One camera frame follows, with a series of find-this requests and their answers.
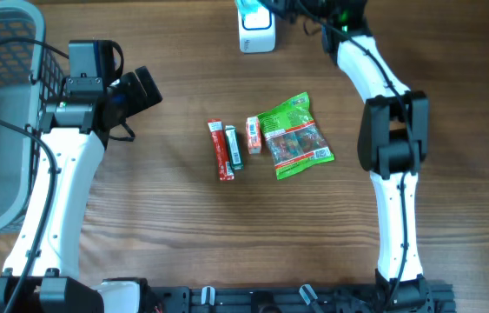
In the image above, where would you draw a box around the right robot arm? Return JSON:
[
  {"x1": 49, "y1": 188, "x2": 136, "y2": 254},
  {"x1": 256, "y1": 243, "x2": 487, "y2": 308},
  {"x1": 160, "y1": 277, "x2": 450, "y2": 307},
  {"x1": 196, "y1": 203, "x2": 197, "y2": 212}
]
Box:
[{"x1": 262, "y1": 0, "x2": 436, "y2": 312}]

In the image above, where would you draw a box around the small red candy pack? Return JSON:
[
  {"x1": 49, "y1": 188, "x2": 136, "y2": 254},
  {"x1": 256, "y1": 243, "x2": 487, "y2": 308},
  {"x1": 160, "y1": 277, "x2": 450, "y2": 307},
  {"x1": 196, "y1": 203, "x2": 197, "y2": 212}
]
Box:
[{"x1": 246, "y1": 116, "x2": 262, "y2": 154}]

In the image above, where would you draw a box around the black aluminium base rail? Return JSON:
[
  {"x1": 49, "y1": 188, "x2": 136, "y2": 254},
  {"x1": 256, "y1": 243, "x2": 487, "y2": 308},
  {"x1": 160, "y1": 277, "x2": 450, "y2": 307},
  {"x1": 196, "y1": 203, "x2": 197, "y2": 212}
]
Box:
[{"x1": 142, "y1": 283, "x2": 457, "y2": 313}]

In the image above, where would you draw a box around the green stick pack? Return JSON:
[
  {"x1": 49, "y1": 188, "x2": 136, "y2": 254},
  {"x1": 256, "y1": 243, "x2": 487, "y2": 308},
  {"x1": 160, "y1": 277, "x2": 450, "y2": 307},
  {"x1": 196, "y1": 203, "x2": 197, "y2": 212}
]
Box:
[{"x1": 225, "y1": 125, "x2": 243, "y2": 170}]

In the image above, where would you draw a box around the teal white tissue pack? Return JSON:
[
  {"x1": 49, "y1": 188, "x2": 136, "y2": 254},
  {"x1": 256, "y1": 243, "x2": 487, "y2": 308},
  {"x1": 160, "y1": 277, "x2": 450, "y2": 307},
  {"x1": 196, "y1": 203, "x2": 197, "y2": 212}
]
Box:
[{"x1": 235, "y1": 0, "x2": 271, "y2": 17}]

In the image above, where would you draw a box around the green snack bag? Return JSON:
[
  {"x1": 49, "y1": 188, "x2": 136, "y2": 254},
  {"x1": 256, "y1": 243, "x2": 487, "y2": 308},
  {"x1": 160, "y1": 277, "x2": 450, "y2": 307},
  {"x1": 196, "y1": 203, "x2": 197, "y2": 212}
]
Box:
[{"x1": 257, "y1": 92, "x2": 334, "y2": 180}]

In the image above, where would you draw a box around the black right camera cable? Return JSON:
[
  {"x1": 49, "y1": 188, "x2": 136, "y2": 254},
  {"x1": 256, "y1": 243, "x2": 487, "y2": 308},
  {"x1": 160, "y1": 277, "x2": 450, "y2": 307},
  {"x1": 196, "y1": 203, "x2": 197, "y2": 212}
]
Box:
[{"x1": 295, "y1": 0, "x2": 414, "y2": 305}]

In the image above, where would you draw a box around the white barcode scanner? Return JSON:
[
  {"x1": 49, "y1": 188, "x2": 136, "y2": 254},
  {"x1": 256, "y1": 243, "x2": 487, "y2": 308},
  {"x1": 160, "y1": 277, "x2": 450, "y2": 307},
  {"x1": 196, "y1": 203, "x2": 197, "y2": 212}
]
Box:
[{"x1": 238, "y1": 8, "x2": 276, "y2": 54}]

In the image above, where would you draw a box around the grey plastic shopping basket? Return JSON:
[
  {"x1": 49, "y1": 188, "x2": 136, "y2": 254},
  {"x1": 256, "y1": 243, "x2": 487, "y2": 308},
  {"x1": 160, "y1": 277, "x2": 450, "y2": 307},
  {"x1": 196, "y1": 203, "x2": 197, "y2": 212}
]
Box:
[{"x1": 0, "y1": 1, "x2": 63, "y2": 232}]

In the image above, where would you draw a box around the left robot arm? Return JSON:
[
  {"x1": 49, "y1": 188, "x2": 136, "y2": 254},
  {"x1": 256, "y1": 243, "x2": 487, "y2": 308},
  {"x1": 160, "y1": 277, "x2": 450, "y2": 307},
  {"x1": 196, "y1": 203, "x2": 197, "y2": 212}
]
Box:
[{"x1": 0, "y1": 40, "x2": 162, "y2": 312}]

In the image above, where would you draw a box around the red stick pack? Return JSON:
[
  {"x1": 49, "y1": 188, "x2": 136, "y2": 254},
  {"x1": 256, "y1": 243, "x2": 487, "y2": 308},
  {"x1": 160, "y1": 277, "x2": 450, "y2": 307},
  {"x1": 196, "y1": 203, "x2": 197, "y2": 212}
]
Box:
[{"x1": 208, "y1": 118, "x2": 235, "y2": 181}]

